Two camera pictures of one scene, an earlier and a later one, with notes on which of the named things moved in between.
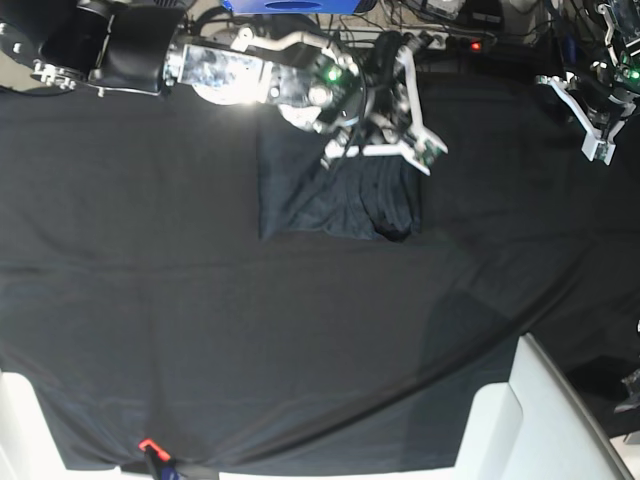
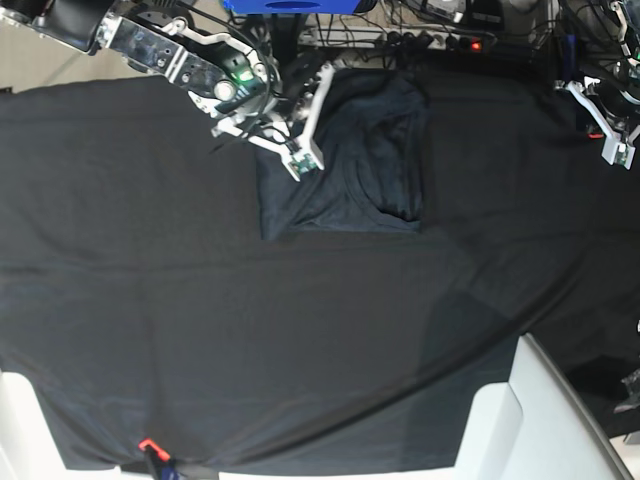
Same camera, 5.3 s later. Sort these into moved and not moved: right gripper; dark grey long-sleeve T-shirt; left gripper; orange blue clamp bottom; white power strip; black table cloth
Moved: left gripper; right gripper
Not moved: white power strip; orange blue clamp bottom; dark grey long-sleeve T-shirt; black table cloth
